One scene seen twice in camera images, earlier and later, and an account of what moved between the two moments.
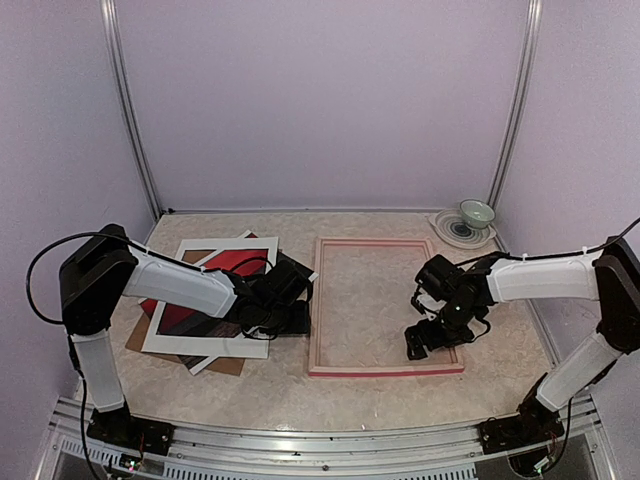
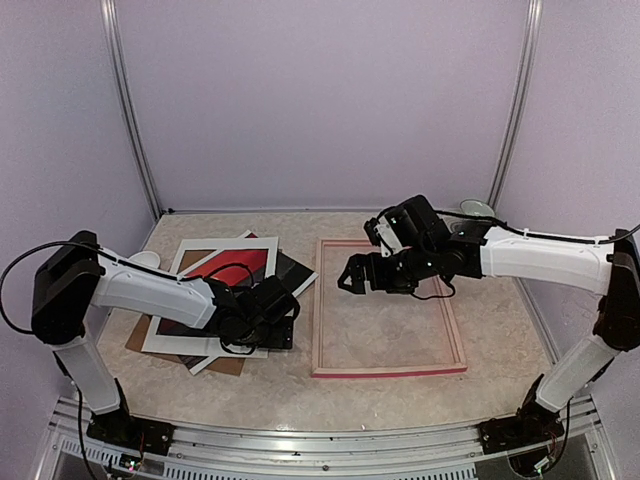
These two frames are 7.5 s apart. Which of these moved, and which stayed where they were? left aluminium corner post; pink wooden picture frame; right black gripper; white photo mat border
Moved: right black gripper
Stayed: white photo mat border; pink wooden picture frame; left aluminium corner post
